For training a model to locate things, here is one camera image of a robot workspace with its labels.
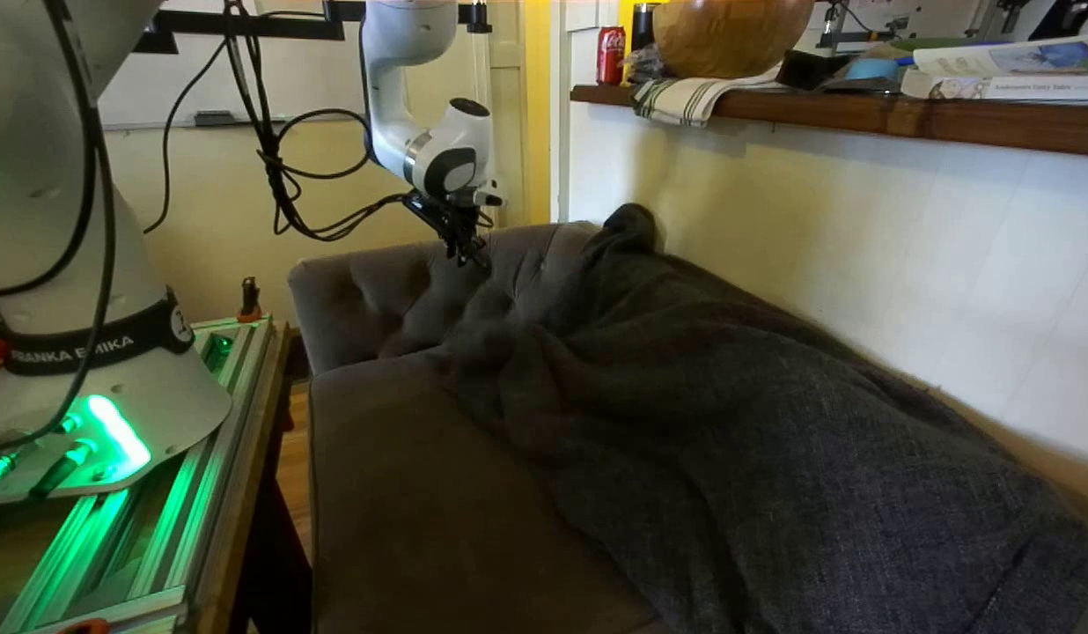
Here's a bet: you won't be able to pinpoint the robot mounting table green-lit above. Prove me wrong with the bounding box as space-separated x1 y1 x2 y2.
0 321 291 634

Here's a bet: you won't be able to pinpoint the wooden counter shelf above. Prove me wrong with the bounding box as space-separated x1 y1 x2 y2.
568 80 1088 161

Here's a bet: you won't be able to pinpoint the paper magazine on counter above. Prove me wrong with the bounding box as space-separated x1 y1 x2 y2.
902 35 1088 103

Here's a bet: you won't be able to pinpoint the red soda can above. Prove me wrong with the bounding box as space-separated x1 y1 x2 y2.
594 26 625 87

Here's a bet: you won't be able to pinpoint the striped folded towel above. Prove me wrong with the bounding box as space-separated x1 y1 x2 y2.
633 67 779 125

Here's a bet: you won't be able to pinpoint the dark grey fleece blanket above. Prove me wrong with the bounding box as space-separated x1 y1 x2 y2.
429 203 1088 634

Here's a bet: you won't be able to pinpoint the brown round bowl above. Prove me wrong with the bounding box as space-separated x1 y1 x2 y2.
654 0 812 77

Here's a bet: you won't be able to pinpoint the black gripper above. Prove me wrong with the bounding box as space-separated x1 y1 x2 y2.
405 191 488 263

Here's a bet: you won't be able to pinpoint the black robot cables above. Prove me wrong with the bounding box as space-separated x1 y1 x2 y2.
0 0 452 451

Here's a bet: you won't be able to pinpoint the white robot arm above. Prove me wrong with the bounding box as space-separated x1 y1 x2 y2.
0 0 493 451

